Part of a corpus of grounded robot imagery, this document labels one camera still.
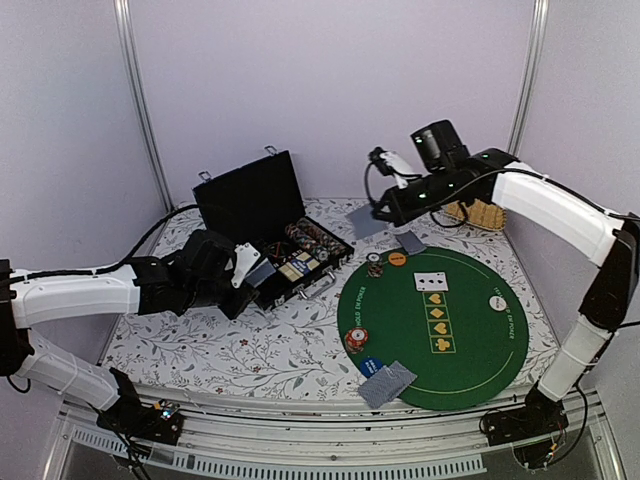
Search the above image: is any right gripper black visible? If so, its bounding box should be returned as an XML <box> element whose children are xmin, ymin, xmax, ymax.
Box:
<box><xmin>375</xmin><ymin>166</ymin><xmax>463</xmax><ymax>227</ymax></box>

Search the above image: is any blue playing card deck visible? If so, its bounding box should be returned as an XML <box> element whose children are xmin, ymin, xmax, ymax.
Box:
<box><xmin>244</xmin><ymin>259</ymin><xmax>276</xmax><ymax>288</ymax></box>

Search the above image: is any dealt playing card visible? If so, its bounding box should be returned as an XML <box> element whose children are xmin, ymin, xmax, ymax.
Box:
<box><xmin>358</xmin><ymin>368</ymin><xmax>393</xmax><ymax>409</ymax></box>
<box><xmin>395</xmin><ymin>231</ymin><xmax>426</xmax><ymax>256</ymax></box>
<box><xmin>383</xmin><ymin>361</ymin><xmax>417</xmax><ymax>399</ymax></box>

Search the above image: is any black poker chip case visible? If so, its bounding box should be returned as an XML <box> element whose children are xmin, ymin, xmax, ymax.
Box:
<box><xmin>193</xmin><ymin>150</ymin><xmax>354</xmax><ymax>311</ymax></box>

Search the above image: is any orange big blind button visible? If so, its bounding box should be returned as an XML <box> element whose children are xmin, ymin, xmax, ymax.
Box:
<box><xmin>388</xmin><ymin>252</ymin><xmax>407</xmax><ymax>266</ymax></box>

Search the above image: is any face up spade card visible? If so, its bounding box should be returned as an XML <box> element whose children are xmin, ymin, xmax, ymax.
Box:
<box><xmin>413</xmin><ymin>272</ymin><xmax>449</xmax><ymax>292</ymax></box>

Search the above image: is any face up red card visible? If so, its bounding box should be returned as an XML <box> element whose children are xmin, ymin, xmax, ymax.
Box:
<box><xmin>346</xmin><ymin>204</ymin><xmax>388</xmax><ymax>240</ymax></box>

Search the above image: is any green twenty chip stack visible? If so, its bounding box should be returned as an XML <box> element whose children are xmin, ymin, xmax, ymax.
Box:
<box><xmin>366</xmin><ymin>252</ymin><xmax>383</xmax><ymax>278</ymax></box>

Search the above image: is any white dealer button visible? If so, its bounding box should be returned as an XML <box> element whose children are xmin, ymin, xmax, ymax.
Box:
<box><xmin>489</xmin><ymin>295</ymin><xmax>508</xmax><ymax>312</ymax></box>

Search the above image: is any red poker chip stack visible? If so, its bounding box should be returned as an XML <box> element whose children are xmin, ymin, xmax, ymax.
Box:
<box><xmin>344</xmin><ymin>327</ymin><xmax>369</xmax><ymax>354</ymax></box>

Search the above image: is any blue small blind button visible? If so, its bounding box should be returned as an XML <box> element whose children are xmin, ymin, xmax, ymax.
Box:
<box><xmin>359</xmin><ymin>357</ymin><xmax>385</xmax><ymax>378</ymax></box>

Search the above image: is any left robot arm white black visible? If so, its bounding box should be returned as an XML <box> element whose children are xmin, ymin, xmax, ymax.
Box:
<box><xmin>1</xmin><ymin>238</ymin><xmax>261</xmax><ymax>434</ymax></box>

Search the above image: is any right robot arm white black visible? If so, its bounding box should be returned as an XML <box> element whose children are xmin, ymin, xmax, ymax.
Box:
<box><xmin>368</xmin><ymin>147</ymin><xmax>639</xmax><ymax>436</ymax></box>

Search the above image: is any Texas Hold'em card box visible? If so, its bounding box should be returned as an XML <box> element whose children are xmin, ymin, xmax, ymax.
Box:
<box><xmin>278</xmin><ymin>251</ymin><xmax>320</xmax><ymax>282</ymax></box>

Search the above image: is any bamboo mat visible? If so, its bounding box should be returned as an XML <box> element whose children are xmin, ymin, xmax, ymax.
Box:
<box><xmin>444</xmin><ymin>200</ymin><xmax>507</xmax><ymax>231</ymax></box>

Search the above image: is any triangular all in marker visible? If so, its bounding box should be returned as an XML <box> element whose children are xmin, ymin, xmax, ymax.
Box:
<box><xmin>265</xmin><ymin>241</ymin><xmax>290</xmax><ymax>259</ymax></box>

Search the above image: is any floral white table cloth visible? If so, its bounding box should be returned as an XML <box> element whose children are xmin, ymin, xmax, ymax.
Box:
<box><xmin>102</xmin><ymin>199</ymin><xmax>558</xmax><ymax>401</ymax></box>

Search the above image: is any right outer chip row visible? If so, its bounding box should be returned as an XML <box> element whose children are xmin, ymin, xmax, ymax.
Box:
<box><xmin>296</xmin><ymin>218</ymin><xmax>346</xmax><ymax>256</ymax></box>

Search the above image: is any round green poker mat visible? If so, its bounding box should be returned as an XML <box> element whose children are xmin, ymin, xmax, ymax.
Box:
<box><xmin>337</xmin><ymin>247</ymin><xmax>529</xmax><ymax>411</ymax></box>

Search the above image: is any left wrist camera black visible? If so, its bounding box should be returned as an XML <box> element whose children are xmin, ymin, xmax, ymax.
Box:
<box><xmin>180</xmin><ymin>229</ymin><xmax>237</xmax><ymax>279</ymax></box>

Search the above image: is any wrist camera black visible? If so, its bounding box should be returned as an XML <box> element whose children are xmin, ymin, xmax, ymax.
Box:
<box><xmin>180</xmin><ymin>229</ymin><xmax>237</xmax><ymax>279</ymax></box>
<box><xmin>410</xmin><ymin>119</ymin><xmax>470</xmax><ymax>173</ymax></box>

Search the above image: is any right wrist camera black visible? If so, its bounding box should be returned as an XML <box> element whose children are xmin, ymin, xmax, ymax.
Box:
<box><xmin>410</xmin><ymin>119</ymin><xmax>470</xmax><ymax>173</ymax></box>

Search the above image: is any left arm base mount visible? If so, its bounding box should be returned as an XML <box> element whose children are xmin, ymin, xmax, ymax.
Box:
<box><xmin>97</xmin><ymin>368</ymin><xmax>184</xmax><ymax>446</ymax></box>

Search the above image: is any aluminium front rail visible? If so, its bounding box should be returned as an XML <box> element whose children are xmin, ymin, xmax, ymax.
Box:
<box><xmin>42</xmin><ymin>384</ymin><xmax>626</xmax><ymax>480</ymax></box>

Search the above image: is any right aluminium frame post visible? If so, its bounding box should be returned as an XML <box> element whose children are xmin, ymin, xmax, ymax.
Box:
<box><xmin>507</xmin><ymin>0</ymin><xmax>550</xmax><ymax>156</ymax></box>

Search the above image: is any aluminium frame post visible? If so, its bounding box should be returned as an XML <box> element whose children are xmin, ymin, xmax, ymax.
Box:
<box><xmin>507</xmin><ymin>0</ymin><xmax>550</xmax><ymax>156</ymax></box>
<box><xmin>113</xmin><ymin>0</ymin><xmax>174</xmax><ymax>212</ymax></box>

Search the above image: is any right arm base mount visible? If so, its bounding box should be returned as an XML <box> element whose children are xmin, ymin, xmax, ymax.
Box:
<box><xmin>479</xmin><ymin>388</ymin><xmax>569</xmax><ymax>470</ymax></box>

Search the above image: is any left aluminium frame post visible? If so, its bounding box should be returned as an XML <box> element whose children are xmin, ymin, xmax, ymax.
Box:
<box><xmin>113</xmin><ymin>0</ymin><xmax>174</xmax><ymax>212</ymax></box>

